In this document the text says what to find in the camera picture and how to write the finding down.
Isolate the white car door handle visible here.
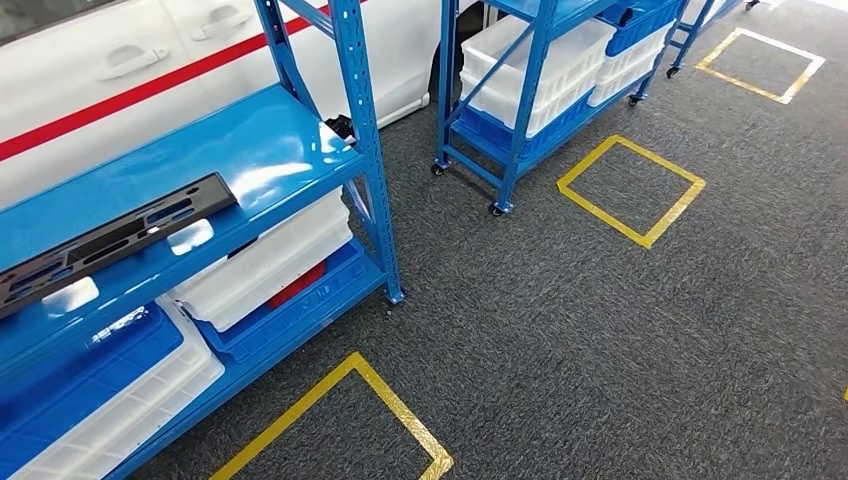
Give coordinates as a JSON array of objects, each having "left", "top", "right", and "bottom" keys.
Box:
[{"left": 190, "top": 5, "right": 254, "bottom": 42}]

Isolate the white car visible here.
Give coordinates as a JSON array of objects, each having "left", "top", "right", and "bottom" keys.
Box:
[{"left": 0, "top": 0, "right": 495, "bottom": 210}]

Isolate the long black plastic part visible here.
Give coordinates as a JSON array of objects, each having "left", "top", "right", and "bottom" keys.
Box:
[{"left": 0, "top": 172, "right": 240, "bottom": 321}]

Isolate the yellow floor tape square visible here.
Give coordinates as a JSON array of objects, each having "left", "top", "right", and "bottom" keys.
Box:
[{"left": 556, "top": 134, "right": 708, "bottom": 251}]

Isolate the black ribbed object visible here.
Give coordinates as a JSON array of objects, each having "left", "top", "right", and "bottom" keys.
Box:
[{"left": 324, "top": 113, "right": 357, "bottom": 143}]

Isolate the red barrier belt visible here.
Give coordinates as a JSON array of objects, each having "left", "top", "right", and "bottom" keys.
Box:
[{"left": 0, "top": 0, "right": 369, "bottom": 164}]

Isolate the blue metal storage rack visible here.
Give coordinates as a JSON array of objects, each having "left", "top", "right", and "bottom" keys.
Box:
[
  {"left": 430, "top": 0, "right": 692, "bottom": 218},
  {"left": 665, "top": 0, "right": 745, "bottom": 79}
]

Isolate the white plastic bin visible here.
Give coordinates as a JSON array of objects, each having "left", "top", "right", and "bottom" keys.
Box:
[
  {"left": 594, "top": 23, "right": 676, "bottom": 86},
  {"left": 460, "top": 14, "right": 617, "bottom": 111},
  {"left": 11, "top": 294, "right": 227, "bottom": 480},
  {"left": 182, "top": 221, "right": 354, "bottom": 334},
  {"left": 460, "top": 69, "right": 598, "bottom": 138},
  {"left": 586, "top": 52, "right": 664, "bottom": 109},
  {"left": 168, "top": 187, "right": 352, "bottom": 313}
]

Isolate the blue metal shelf rack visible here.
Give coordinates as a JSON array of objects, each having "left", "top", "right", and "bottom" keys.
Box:
[{"left": 0, "top": 0, "right": 407, "bottom": 480}]

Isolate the small red object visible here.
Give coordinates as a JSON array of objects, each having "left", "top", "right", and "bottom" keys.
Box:
[{"left": 267, "top": 259, "right": 328, "bottom": 311}]

